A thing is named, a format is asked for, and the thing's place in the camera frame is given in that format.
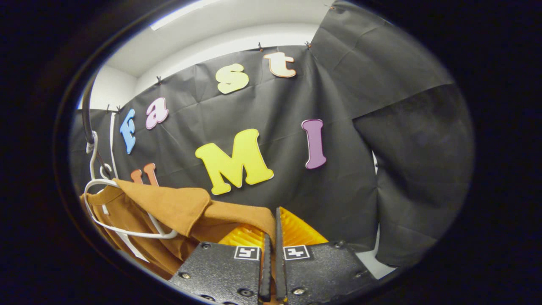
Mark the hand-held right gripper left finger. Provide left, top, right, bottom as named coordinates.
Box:
left=169, top=224, right=272, bottom=305

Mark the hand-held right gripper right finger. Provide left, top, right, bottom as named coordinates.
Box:
left=275, top=207, right=378, bottom=305

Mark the brown collared shirt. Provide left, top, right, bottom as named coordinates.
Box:
left=80, top=179, right=278, bottom=280

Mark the black backdrop cloth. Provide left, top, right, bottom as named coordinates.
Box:
left=70, top=2, right=475, bottom=267

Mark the row of black cloth clips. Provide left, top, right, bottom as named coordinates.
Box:
left=105, top=4, right=336, bottom=114

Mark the black clothes rail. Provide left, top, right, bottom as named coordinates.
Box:
left=80, top=74, right=114, bottom=177

